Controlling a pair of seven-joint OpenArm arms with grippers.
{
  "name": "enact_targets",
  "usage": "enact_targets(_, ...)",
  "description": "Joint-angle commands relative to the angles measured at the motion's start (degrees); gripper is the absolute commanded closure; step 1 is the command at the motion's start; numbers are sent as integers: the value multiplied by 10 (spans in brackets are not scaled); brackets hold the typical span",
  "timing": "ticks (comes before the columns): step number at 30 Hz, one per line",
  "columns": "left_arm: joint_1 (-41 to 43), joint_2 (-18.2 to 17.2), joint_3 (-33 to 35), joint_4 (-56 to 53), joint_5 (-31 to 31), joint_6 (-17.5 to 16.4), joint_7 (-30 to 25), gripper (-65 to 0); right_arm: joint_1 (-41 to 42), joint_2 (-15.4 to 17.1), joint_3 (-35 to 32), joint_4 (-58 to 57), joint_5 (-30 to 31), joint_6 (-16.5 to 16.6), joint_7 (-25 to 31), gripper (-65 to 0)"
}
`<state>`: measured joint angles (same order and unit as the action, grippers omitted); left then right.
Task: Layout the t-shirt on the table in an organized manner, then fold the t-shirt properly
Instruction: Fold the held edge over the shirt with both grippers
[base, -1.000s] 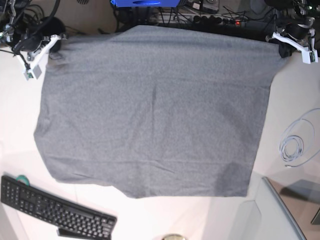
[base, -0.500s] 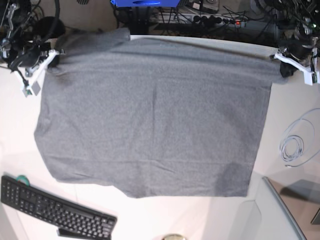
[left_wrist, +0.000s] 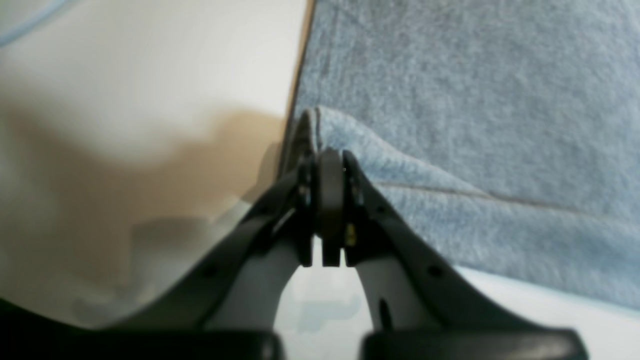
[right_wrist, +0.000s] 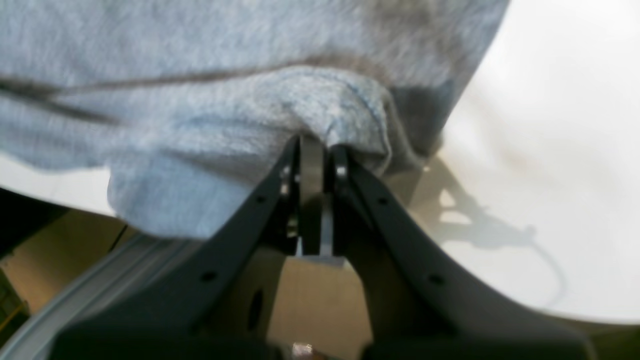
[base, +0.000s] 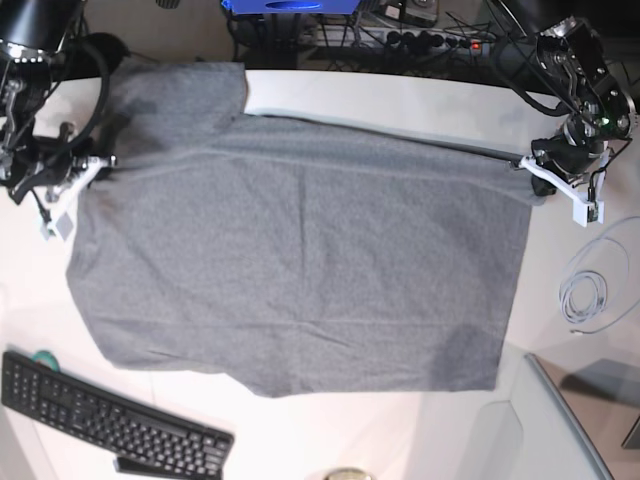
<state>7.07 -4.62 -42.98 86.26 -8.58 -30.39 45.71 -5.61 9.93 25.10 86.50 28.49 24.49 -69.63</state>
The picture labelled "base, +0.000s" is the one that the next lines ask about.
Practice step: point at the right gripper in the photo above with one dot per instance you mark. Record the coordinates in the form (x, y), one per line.
(39, 167)

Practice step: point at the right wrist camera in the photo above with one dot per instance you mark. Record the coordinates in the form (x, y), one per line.
(60, 227)

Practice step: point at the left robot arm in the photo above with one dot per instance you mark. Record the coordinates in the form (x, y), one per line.
(569, 47)

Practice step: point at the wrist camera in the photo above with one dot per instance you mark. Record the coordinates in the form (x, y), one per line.
(585, 212)
(60, 227)

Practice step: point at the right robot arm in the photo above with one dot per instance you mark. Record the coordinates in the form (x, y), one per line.
(43, 44)

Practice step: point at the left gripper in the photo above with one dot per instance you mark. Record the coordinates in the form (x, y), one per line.
(563, 159)

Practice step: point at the grey monitor edge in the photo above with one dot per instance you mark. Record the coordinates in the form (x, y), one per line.
(600, 401)

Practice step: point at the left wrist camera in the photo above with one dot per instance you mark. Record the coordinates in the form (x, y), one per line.
(585, 212)

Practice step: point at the blue box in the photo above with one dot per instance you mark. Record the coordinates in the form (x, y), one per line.
(243, 7)

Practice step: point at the black keyboard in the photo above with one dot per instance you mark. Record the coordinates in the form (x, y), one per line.
(145, 440)

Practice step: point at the grey t-shirt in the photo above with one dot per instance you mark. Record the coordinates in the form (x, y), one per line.
(293, 256)

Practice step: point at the green tape roll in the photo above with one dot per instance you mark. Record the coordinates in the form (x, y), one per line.
(46, 359)

